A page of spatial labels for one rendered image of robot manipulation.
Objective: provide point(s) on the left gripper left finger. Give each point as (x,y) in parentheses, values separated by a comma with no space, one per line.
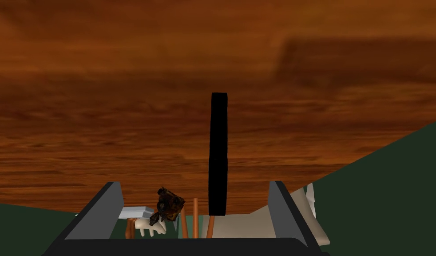
(97,217)

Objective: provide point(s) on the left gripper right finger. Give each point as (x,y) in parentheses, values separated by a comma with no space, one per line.
(280,213)

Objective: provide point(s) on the black tall upright panel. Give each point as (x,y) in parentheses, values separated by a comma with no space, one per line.
(218,153)

